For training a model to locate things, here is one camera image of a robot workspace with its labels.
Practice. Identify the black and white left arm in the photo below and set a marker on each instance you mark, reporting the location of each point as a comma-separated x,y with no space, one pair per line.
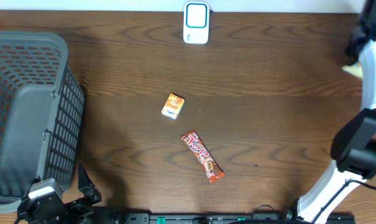
99,215

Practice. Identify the small orange tissue pack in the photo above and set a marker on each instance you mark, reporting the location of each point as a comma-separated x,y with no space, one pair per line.
173,106

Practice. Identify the dark grey plastic basket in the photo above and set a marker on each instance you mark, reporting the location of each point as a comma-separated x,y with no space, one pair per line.
41,111

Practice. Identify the white barcode scanner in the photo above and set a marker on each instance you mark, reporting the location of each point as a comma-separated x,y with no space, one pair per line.
196,22

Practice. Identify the cream snack bag blue edges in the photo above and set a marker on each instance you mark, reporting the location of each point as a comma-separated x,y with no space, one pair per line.
354,70

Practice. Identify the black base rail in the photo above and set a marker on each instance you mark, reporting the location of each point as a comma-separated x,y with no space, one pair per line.
263,214

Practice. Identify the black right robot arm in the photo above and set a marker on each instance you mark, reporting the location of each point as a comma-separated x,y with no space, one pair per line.
353,149

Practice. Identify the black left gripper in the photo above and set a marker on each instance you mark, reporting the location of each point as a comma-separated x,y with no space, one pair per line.
91,195

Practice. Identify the red orange candy bar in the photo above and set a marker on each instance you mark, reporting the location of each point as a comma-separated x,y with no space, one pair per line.
204,157

